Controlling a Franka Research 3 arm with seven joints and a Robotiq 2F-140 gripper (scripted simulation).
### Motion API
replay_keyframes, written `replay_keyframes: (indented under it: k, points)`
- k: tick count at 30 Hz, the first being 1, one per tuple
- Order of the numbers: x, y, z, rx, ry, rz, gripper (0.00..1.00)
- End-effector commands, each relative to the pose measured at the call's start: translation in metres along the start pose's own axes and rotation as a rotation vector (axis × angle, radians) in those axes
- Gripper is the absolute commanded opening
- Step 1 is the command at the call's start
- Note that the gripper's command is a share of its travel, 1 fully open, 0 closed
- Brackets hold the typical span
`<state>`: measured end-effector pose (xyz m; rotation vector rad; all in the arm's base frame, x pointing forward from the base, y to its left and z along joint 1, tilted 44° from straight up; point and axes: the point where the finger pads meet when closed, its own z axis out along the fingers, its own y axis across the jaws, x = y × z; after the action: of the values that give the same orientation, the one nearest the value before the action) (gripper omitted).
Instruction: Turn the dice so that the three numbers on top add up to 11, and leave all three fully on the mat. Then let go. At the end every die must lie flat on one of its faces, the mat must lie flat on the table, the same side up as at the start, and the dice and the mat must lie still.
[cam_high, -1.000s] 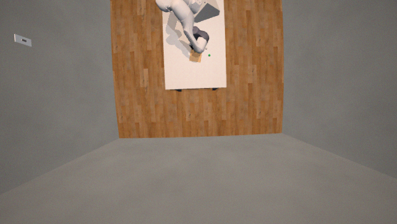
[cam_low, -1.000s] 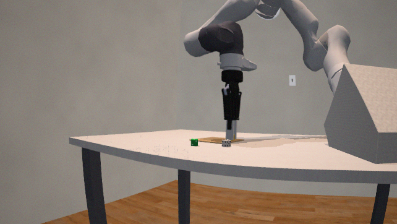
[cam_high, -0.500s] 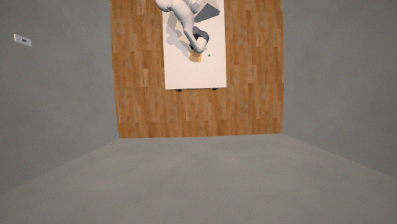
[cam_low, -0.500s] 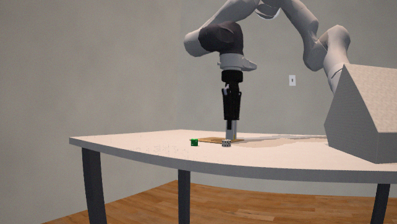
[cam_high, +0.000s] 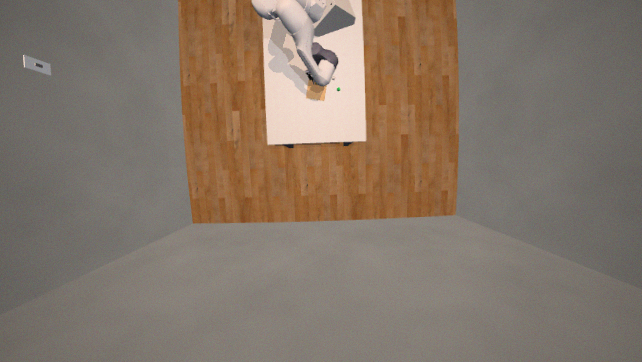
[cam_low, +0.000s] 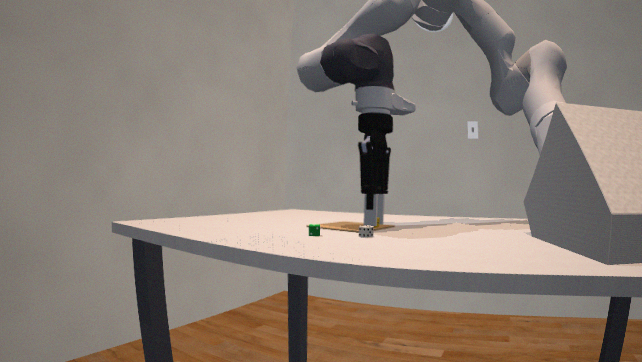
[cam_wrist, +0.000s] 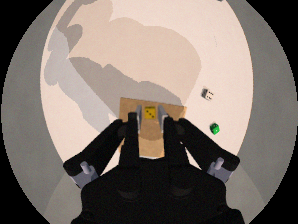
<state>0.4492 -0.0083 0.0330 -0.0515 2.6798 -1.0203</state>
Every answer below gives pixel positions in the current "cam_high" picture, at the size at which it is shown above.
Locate orange mat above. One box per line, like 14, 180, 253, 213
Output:
306, 80, 327, 101

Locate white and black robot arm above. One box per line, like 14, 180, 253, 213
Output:
251, 0, 339, 87

